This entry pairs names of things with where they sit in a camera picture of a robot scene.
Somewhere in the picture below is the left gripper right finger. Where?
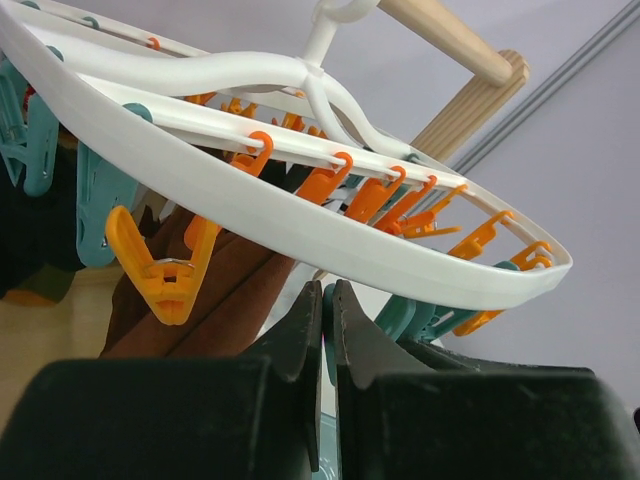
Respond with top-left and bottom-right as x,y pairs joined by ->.
331,280 -> 639,479

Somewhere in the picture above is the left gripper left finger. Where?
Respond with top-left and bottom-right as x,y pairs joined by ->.
1,281 -> 322,479

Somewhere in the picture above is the white plastic clip hanger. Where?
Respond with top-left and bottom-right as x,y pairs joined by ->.
1,1 -> 573,310

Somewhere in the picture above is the teal clothes peg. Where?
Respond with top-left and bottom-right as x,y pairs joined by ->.
76,142 -> 138,267

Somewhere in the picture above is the teal plastic basin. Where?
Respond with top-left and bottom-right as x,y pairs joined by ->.
312,412 -> 340,480

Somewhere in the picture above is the brown hanging sock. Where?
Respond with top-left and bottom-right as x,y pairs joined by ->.
100,230 -> 296,358

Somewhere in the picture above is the orange clothes peg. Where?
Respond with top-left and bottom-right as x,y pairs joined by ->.
105,206 -> 220,326

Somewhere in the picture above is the wooden drying rack frame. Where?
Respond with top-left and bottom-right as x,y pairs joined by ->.
299,0 -> 530,291

